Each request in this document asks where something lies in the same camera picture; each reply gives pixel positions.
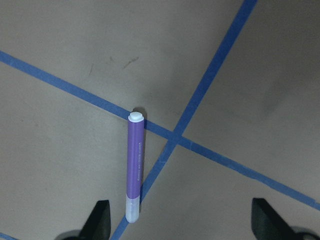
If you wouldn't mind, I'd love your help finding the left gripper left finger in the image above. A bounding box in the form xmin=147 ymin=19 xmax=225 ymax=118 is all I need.
xmin=59 ymin=200 xmax=111 ymax=240

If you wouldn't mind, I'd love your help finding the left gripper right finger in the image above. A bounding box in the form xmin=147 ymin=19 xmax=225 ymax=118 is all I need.
xmin=251 ymin=198 xmax=320 ymax=240

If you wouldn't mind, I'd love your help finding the purple pen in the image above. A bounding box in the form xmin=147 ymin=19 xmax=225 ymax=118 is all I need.
xmin=125 ymin=111 xmax=145 ymax=223

